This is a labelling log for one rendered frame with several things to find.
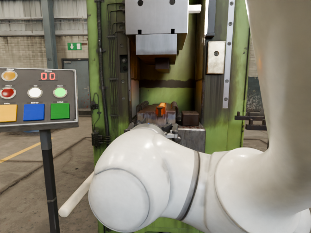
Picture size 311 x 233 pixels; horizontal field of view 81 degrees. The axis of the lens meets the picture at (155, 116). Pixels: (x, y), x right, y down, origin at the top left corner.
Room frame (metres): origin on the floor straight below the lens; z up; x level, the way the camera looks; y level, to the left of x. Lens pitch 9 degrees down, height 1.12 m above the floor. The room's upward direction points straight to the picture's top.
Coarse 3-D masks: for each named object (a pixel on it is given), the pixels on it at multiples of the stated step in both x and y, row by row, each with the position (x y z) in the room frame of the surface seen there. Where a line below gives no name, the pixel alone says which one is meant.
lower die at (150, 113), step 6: (144, 108) 1.15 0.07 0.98; (150, 108) 1.06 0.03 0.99; (168, 108) 1.05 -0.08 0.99; (174, 108) 1.05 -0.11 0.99; (138, 114) 0.94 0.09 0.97; (144, 114) 0.94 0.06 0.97; (150, 114) 0.94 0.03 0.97; (156, 114) 0.93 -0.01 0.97; (168, 114) 0.93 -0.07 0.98; (174, 114) 0.93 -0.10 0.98; (150, 120) 0.94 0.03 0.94; (156, 120) 0.93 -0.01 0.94; (162, 120) 0.93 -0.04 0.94; (168, 120) 0.93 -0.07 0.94; (174, 120) 0.93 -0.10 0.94
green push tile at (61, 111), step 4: (52, 104) 0.81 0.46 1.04; (56, 104) 0.82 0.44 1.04; (60, 104) 0.82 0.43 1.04; (64, 104) 0.83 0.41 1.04; (68, 104) 0.83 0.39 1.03; (52, 108) 0.80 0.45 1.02; (56, 108) 0.81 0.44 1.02; (60, 108) 0.81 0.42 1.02; (64, 108) 0.82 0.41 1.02; (68, 108) 0.82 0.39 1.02; (52, 112) 0.79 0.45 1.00; (56, 112) 0.80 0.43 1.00; (60, 112) 0.80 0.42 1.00; (64, 112) 0.81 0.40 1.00; (68, 112) 0.81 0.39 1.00; (52, 116) 0.78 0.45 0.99; (56, 116) 0.79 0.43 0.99; (60, 116) 0.79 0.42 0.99; (64, 116) 0.80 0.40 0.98; (68, 116) 0.80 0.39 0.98
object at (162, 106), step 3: (159, 105) 1.05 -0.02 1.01; (162, 105) 1.05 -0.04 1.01; (156, 108) 0.92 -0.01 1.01; (159, 108) 0.84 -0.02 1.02; (162, 108) 0.91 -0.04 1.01; (156, 111) 0.92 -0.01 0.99; (159, 111) 0.84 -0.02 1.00; (162, 111) 0.91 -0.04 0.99; (159, 114) 0.84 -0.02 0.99; (162, 114) 0.90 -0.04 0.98
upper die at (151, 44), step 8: (136, 40) 0.94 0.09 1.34; (144, 40) 0.94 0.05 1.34; (152, 40) 0.93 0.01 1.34; (160, 40) 0.93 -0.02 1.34; (168, 40) 0.93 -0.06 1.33; (176, 40) 0.93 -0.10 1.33; (136, 48) 0.94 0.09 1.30; (144, 48) 0.94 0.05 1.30; (152, 48) 0.93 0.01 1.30; (160, 48) 0.93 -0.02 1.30; (168, 48) 0.93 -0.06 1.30; (176, 48) 0.93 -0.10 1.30; (144, 56) 0.99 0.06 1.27; (152, 56) 0.99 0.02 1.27; (160, 56) 0.99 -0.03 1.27; (168, 56) 0.99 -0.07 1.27; (152, 64) 1.34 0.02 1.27
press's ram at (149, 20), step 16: (128, 0) 0.94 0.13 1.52; (144, 0) 0.94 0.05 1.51; (160, 0) 0.93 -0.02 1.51; (176, 0) 0.93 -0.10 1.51; (128, 16) 0.94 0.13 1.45; (144, 16) 0.94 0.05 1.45; (160, 16) 0.93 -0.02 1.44; (176, 16) 0.93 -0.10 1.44; (128, 32) 0.94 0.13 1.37; (144, 32) 0.94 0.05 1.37; (160, 32) 0.93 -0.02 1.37; (176, 32) 0.93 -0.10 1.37
